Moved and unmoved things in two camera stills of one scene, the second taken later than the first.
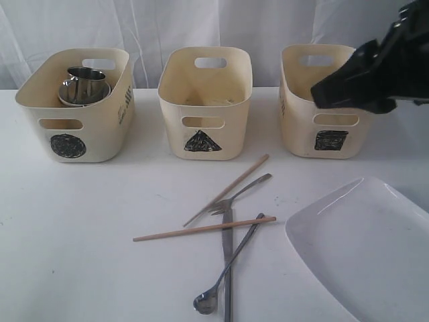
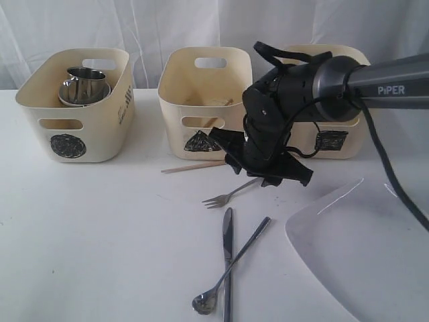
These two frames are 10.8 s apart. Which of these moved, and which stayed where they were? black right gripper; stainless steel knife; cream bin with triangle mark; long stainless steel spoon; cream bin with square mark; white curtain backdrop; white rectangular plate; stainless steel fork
Moved: long stainless steel spoon; stainless steel fork; black right gripper
Stayed: cream bin with triangle mark; cream bin with square mark; white rectangular plate; stainless steel knife; white curtain backdrop
